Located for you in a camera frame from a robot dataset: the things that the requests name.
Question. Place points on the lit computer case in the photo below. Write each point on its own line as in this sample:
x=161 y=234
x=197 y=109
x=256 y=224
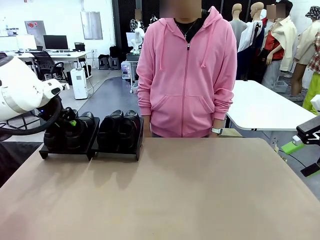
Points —
x=127 y=70

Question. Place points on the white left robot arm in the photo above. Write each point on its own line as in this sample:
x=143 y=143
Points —
x=17 y=85

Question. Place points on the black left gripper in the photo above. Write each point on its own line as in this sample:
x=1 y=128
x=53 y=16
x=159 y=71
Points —
x=68 y=114

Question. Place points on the mannequin in white navy jacket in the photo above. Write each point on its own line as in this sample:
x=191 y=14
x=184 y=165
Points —
x=250 y=37

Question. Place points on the black plastic stool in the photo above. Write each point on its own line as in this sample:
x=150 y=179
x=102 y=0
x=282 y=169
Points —
x=115 y=63
x=103 y=62

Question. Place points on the metal wall panel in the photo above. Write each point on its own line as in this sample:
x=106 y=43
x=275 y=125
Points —
x=91 y=25

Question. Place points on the black office chair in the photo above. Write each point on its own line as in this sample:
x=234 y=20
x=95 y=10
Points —
x=45 y=62

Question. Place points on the black loafer shoe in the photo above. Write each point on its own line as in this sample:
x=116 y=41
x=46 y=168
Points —
x=55 y=137
x=83 y=130

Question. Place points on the white office desk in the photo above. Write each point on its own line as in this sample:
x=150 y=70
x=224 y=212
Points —
x=75 y=53

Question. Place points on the person's right forearm pink sleeve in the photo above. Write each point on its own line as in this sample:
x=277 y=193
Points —
x=144 y=102

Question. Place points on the mannequin in cream jacket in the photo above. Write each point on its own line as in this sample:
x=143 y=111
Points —
x=287 y=32

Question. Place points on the black backpack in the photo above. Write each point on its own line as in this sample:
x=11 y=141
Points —
x=114 y=51

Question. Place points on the mannequin in grey shirt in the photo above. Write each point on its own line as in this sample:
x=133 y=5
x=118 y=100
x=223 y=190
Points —
x=237 y=30

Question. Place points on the white wrist watch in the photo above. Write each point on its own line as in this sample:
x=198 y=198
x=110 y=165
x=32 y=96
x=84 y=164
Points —
x=216 y=130

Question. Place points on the white air purifier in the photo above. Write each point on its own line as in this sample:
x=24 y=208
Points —
x=78 y=83

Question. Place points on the black metal chair legs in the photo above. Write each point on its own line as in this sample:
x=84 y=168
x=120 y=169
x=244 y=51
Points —
x=17 y=125

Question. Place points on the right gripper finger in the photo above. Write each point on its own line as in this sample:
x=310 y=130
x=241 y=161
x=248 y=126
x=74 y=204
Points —
x=311 y=170
x=310 y=127

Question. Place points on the mannequin with bucket hat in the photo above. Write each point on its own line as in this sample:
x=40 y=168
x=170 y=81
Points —
x=307 y=42

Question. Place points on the black computer monitor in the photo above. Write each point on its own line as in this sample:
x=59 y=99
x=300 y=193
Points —
x=55 y=42

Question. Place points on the black floor mat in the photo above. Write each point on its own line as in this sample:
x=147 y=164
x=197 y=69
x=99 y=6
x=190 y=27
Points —
x=15 y=160

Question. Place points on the person's left hand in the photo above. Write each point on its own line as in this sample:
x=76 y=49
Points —
x=215 y=135

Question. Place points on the white computer monitor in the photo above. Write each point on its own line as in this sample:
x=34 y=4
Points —
x=25 y=42

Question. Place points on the mannequin in neon green trousers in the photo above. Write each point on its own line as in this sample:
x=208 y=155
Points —
x=313 y=85

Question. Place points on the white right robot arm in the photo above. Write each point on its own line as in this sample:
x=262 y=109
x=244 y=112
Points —
x=315 y=102

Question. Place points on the grey wall cabinet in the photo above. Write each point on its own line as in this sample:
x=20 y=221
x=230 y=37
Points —
x=35 y=30

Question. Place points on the white table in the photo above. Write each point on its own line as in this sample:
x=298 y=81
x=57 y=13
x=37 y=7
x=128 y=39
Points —
x=265 y=107

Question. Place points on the person in pink hoodie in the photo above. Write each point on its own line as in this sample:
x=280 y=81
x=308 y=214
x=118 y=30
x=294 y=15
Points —
x=185 y=87

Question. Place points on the clear plastic crate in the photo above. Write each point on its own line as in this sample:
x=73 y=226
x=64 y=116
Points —
x=280 y=86

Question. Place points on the white humanoid figure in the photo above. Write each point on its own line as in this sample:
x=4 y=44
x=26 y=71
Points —
x=137 y=40

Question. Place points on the background person plaid shirt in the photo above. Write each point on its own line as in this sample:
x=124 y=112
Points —
x=136 y=23

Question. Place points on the black printer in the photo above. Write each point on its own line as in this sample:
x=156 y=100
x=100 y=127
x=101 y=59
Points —
x=79 y=47

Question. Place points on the white power socket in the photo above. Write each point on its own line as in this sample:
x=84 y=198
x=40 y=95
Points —
x=274 y=140

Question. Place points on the person's left forearm pink sleeve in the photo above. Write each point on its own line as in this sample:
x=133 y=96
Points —
x=223 y=107

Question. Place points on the person's right hand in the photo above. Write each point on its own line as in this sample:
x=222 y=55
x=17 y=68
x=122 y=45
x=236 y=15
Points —
x=147 y=126

